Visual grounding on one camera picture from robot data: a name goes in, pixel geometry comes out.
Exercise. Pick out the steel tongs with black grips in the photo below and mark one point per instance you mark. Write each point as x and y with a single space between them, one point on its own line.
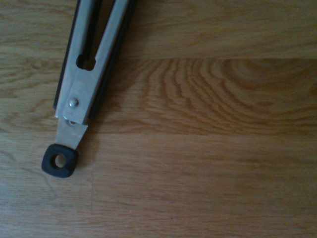
81 89

